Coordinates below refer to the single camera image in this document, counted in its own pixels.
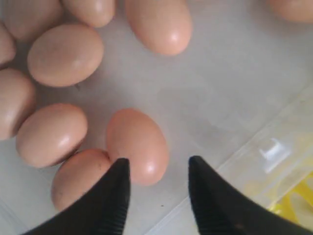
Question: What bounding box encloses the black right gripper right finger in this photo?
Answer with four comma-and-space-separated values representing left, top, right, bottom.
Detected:
188, 156, 312, 235

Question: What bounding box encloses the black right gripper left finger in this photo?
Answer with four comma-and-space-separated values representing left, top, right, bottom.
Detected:
27, 158, 131, 235

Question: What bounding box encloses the brown egg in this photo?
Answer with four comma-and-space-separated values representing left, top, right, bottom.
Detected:
62, 0, 116, 28
2, 0, 64, 42
27, 24, 104, 87
267, 0, 313, 23
106, 108, 169, 186
124, 0, 192, 55
51, 149, 112, 211
0, 68, 36, 140
0, 22, 17, 69
16, 103, 88, 168

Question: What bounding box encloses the yellow plastic egg tray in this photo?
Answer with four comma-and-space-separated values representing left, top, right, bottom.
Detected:
268, 173, 313, 230

